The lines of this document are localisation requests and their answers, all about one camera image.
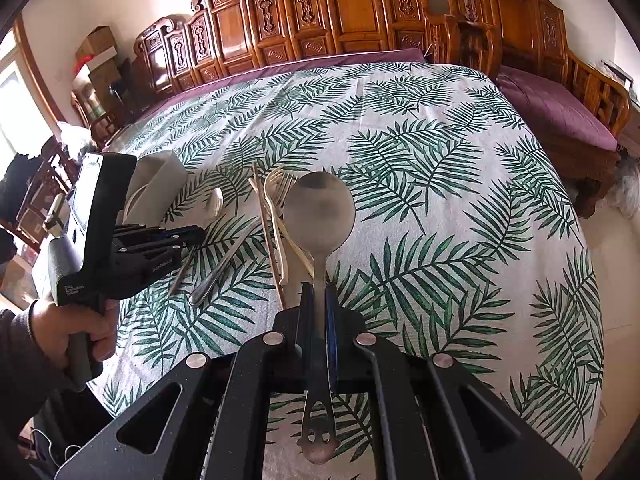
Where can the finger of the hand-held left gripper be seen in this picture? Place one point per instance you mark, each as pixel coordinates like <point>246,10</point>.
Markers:
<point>160,262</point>
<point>170,234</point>

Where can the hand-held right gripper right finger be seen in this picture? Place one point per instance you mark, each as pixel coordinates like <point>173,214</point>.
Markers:
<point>332,340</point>

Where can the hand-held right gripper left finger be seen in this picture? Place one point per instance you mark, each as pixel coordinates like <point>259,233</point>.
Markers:
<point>300,340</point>

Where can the wooden chopstick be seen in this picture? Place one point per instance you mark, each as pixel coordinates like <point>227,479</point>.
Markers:
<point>180,277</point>
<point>265,230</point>
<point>258,205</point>

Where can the cream plastic spoon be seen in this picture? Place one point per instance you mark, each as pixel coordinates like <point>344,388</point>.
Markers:
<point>131,199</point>
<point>216,200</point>

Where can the grey rectangular metal container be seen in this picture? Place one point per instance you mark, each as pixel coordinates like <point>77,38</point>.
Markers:
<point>165,180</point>

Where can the slim stainless steel utensil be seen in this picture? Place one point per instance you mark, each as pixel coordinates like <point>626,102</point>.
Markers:
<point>210,285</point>

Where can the cream plastic fork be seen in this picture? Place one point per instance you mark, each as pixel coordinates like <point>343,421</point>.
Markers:
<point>272,195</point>
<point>295,250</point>

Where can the large stainless steel spoon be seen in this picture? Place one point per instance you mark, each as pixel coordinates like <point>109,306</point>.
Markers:
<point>317,215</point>

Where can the person's left forearm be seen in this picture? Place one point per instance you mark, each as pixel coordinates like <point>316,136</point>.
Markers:
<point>25,370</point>

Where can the person's left hand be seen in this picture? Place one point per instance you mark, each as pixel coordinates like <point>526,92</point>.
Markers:
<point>52,322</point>

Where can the dark wooden chair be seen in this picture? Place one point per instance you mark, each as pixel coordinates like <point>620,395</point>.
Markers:
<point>45,195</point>

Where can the clear plastic bag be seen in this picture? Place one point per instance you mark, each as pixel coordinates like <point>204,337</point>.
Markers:
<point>75,135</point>

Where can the white cardboard box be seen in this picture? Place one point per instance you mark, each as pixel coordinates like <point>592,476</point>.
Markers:
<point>102,65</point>

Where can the brown cardboard box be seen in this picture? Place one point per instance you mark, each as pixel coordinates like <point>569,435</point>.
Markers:
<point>97,40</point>

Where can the leaf print tablecloth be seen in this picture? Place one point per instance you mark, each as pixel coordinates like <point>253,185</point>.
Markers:
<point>425,160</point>

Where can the long carved wooden sofa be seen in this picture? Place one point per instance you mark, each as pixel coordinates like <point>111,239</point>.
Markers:
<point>350,10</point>

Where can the short purple seat cushion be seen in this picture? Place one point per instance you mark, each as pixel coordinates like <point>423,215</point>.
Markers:
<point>550,105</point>

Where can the grey feather duster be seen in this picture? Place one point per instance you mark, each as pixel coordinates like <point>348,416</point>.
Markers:
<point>630,187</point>

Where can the carved wooden armchair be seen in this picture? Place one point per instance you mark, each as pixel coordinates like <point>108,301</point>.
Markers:
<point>500,10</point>

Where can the wooden window frame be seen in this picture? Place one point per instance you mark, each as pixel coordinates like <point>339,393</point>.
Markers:
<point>35,75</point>

